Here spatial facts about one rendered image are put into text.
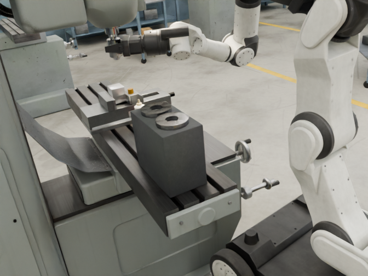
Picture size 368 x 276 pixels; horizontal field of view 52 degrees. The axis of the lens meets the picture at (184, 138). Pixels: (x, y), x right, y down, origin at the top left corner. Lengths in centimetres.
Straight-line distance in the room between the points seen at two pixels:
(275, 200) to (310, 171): 143
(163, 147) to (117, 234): 65
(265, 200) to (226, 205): 150
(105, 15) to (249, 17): 50
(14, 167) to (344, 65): 98
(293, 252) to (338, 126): 50
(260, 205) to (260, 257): 120
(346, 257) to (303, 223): 31
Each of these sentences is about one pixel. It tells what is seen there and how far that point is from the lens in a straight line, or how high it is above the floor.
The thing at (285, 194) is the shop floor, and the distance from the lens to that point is 263.
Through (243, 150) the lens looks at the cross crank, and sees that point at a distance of 183.
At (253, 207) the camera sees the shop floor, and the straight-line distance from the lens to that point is 250.
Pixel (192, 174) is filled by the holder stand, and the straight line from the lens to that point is 105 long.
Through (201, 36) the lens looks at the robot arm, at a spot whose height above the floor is 123.
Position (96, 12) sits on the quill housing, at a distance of 128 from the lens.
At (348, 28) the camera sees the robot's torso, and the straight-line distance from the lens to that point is 101.
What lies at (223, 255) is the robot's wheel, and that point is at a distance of 134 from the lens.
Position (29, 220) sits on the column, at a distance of 134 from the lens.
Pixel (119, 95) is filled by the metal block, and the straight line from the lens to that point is 150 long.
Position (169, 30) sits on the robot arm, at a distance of 133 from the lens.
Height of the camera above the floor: 154
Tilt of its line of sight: 27 degrees down
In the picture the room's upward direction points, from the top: 6 degrees counter-clockwise
